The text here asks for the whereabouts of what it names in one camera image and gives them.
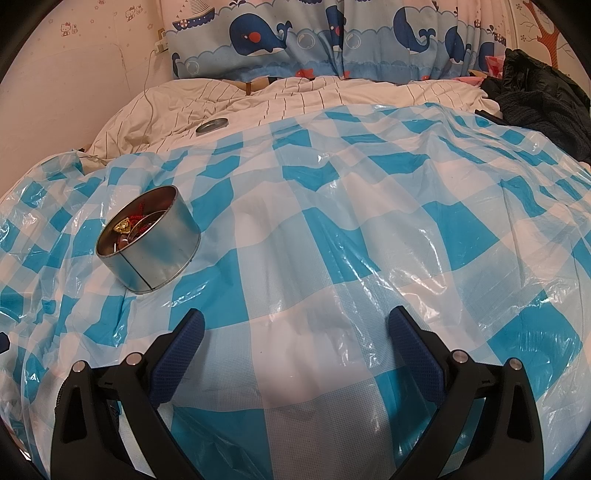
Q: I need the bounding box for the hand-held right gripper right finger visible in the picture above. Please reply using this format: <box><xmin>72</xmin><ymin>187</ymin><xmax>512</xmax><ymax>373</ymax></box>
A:
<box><xmin>389</xmin><ymin>306</ymin><xmax>546</xmax><ymax>480</ymax></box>

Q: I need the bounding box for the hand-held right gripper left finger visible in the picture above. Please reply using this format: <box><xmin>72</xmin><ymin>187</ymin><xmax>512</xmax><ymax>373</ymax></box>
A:
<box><xmin>51</xmin><ymin>309</ymin><xmax>205</xmax><ymax>480</ymax></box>

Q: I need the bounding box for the round metal tin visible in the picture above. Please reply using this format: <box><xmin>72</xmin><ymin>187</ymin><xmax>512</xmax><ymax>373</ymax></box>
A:
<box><xmin>95</xmin><ymin>185</ymin><xmax>201</xmax><ymax>295</ymax></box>

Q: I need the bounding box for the red string bracelet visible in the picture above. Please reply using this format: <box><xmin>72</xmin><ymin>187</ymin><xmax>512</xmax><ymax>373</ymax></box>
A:
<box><xmin>124</xmin><ymin>200</ymin><xmax>161</xmax><ymax>233</ymax></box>

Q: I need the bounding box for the blue checked plastic sheet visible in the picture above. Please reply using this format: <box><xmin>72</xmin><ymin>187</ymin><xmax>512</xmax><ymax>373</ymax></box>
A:
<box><xmin>0</xmin><ymin>102</ymin><xmax>591</xmax><ymax>480</ymax></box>

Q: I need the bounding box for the round metal tin lid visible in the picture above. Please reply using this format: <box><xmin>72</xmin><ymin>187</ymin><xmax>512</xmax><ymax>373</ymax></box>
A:
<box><xmin>195</xmin><ymin>118</ymin><xmax>229</xmax><ymax>136</ymax></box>

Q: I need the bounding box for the white striped quilt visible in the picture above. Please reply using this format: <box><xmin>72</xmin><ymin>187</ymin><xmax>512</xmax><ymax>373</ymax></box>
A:
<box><xmin>85</xmin><ymin>76</ymin><xmax>502</xmax><ymax>160</ymax></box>

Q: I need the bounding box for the black clothing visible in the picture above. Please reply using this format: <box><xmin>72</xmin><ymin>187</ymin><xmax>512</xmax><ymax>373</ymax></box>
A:
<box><xmin>475</xmin><ymin>48</ymin><xmax>591</xmax><ymax>164</ymax></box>

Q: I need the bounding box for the pink cloth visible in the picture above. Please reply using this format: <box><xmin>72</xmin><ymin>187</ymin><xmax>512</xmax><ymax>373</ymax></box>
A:
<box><xmin>455</xmin><ymin>53</ymin><xmax>506</xmax><ymax>86</ymax></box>

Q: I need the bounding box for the whale print curtain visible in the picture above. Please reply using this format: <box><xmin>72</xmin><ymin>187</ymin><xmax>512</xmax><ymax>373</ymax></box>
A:
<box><xmin>166</xmin><ymin>0</ymin><xmax>513</xmax><ymax>84</ymax></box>

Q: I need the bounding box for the brown strap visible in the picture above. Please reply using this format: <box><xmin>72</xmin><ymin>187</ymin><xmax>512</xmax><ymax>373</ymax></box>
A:
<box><xmin>224</xmin><ymin>78</ymin><xmax>271</xmax><ymax>95</ymax></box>

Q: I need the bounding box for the brown tree wall sticker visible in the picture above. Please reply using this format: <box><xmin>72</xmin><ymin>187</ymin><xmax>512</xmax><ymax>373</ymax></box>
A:
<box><xmin>522</xmin><ymin>0</ymin><xmax>578</xmax><ymax>70</ymax></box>

